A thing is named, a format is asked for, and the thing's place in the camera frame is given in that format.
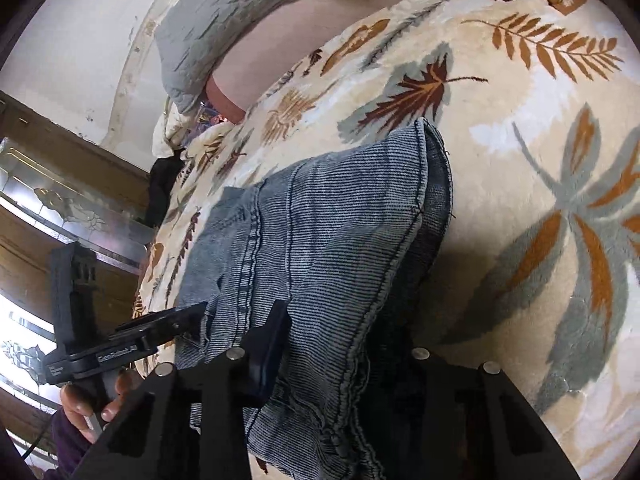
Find blue denim pants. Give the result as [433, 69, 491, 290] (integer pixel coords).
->
[175, 118, 452, 479]

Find purple sleeve forearm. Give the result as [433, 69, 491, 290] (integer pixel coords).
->
[43, 402, 96, 480]

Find person's left hand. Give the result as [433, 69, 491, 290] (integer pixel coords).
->
[60, 370, 142, 444]

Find wooden door with glass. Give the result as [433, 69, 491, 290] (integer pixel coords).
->
[1, 96, 153, 440]

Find black garment beside blanket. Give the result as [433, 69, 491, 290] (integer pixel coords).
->
[143, 150, 184, 229]

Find cream bundled cloth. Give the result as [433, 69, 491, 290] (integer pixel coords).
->
[152, 98, 210, 158]

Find colourful printed fabric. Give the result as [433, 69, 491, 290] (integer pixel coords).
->
[196, 100, 227, 128]

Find leaf pattern beige blanket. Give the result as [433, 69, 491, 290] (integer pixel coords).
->
[134, 0, 639, 479]

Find grey quilted pillow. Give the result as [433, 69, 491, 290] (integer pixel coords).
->
[154, 0, 285, 114]

